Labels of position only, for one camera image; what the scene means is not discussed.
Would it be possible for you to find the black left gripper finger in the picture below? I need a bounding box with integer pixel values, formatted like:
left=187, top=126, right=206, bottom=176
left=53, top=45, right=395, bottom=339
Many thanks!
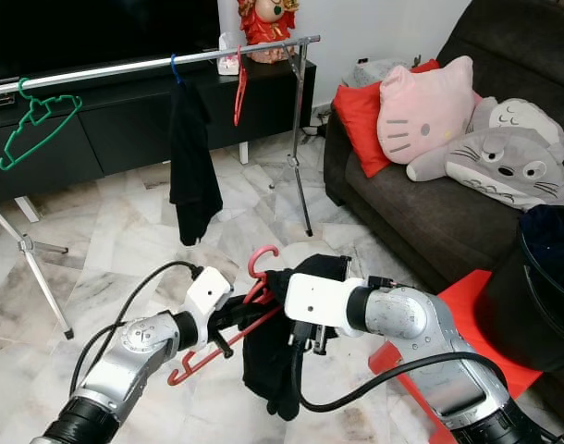
left=227, top=289, right=274, bottom=323

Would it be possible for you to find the black garment with red trim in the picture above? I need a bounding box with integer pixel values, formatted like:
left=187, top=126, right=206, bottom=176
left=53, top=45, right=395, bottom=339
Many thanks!
left=231, top=253, right=352, bottom=422

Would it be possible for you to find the red plastic clothes hanger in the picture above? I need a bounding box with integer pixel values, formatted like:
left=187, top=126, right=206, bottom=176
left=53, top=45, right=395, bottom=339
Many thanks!
left=167, top=243, right=311, bottom=386
left=233, top=48, right=250, bottom=128

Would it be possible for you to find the blue clothes hanger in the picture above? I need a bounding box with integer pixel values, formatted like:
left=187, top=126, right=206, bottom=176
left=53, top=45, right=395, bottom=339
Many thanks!
left=169, top=54, right=187, bottom=86

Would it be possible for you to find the green clothes hanger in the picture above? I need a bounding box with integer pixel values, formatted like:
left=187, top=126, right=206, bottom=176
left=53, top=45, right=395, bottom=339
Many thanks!
left=0, top=78, right=84, bottom=172

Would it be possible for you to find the black shirt with green print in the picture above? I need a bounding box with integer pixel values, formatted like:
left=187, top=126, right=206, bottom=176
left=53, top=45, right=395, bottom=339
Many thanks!
left=169, top=79, right=225, bottom=247

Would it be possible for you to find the red plastic stool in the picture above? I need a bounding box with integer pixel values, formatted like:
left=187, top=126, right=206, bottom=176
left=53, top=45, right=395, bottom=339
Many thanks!
left=370, top=268, right=542, bottom=444

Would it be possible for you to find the dark grey fabric sofa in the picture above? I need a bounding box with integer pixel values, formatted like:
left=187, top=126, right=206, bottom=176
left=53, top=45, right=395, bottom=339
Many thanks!
left=324, top=0, right=564, bottom=306

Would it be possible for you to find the red pillow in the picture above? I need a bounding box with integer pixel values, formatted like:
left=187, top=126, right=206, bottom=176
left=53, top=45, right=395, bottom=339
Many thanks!
left=333, top=60, right=440, bottom=179

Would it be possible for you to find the black television console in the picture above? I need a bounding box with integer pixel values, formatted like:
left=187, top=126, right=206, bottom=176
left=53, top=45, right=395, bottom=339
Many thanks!
left=0, top=60, right=315, bottom=200

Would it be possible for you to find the black plastic laundry bucket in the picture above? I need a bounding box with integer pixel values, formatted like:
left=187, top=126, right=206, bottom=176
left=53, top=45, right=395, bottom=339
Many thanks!
left=474, top=205, right=564, bottom=373

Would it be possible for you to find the white pink tissue box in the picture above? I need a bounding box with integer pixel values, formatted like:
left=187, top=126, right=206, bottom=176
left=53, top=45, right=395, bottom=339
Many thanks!
left=217, top=32, right=244, bottom=77

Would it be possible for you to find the pink cat face pillow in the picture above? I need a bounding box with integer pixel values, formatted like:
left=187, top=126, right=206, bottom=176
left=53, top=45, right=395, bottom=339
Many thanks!
left=377, top=55, right=477, bottom=166

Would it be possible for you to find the grey cartoon creature plush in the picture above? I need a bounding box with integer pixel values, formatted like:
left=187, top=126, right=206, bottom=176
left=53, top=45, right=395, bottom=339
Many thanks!
left=407, top=96, right=564, bottom=212

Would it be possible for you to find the silver metal clothes rack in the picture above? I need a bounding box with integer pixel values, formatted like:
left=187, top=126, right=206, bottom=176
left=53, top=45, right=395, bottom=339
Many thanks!
left=0, top=35, right=322, bottom=341

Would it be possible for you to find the red figurine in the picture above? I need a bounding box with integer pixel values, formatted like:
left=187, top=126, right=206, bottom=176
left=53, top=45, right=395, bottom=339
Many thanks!
left=236, top=0, right=301, bottom=64

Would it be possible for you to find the black flat television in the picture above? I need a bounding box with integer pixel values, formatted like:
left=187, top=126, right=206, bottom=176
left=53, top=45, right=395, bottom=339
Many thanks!
left=0, top=0, right=221, bottom=82

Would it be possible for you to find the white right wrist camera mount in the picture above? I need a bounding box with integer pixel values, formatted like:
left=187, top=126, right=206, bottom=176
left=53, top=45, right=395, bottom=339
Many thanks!
left=285, top=275, right=357, bottom=336

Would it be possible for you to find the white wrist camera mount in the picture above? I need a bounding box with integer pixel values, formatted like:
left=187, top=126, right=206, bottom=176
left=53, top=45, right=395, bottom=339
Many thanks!
left=285, top=275, right=357, bottom=336
left=188, top=266, right=232, bottom=334

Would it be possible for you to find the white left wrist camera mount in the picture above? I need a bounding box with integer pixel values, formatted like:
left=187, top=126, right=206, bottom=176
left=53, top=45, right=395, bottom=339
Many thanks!
left=188, top=266, right=232, bottom=334

